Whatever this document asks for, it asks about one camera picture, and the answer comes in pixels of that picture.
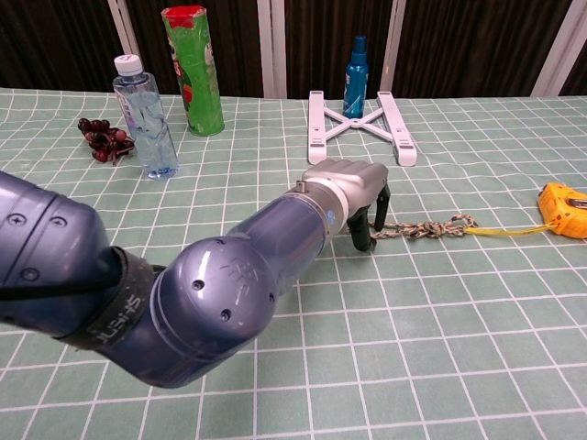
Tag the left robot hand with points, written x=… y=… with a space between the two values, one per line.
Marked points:
x=355 y=190

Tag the yellow tape measure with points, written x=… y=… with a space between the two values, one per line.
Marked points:
x=561 y=211

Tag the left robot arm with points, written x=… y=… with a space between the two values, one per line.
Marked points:
x=151 y=284

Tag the white folding laptop stand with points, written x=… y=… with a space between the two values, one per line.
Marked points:
x=360 y=130

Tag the blue spray bottle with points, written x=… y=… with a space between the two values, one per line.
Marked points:
x=356 y=82

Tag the green checkered tablecloth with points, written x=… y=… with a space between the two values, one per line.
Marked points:
x=367 y=298

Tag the green chip can red lid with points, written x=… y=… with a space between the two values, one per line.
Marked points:
x=195 y=73

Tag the clear water bottle white cap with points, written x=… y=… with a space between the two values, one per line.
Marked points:
x=144 y=119

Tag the dark red grape bunch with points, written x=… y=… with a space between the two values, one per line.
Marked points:
x=103 y=139

